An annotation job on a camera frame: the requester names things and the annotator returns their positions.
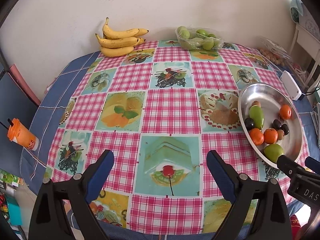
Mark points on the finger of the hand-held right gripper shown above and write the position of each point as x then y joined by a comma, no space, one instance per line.
312,163
290,167

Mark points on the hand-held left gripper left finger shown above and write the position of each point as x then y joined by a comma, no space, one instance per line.
100,177

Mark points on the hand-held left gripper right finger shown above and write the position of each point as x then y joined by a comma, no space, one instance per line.
221,177

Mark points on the green mango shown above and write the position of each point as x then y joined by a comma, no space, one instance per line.
257,117
273,152

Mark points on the brown kiwi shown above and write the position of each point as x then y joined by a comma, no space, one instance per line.
255,103
280,135

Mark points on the orange tangerine with stem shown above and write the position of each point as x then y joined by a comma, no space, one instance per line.
270,135

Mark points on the dark purple plum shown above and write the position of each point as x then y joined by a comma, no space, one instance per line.
249,123
285,129
276,123

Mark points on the round metal plate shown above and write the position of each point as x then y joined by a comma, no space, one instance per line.
275,97

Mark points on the red cloth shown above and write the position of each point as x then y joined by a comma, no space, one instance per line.
297,226

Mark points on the white power adapter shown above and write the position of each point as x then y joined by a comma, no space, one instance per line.
291,85

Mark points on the pink checkered picture tablecloth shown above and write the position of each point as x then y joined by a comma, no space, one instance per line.
170,105

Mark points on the orange drink cup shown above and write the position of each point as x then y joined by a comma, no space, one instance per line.
21,136

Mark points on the teal box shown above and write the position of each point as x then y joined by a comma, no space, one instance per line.
13,210

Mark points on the green package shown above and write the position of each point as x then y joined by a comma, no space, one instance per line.
7,177

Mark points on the white mesh bag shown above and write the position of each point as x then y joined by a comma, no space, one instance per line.
297,70

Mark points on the colourful toy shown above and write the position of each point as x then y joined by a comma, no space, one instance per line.
2,202

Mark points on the clear box of longans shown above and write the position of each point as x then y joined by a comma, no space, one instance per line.
273,52

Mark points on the pink board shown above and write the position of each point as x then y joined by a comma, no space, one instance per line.
22,82

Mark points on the yellow banana bunch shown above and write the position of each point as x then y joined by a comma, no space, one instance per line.
117,43

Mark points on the white framed picture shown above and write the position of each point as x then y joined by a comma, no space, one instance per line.
311,25

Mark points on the clear tray of green jujubes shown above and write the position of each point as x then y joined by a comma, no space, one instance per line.
197,41

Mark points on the teal cloth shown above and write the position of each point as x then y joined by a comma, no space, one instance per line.
296,8

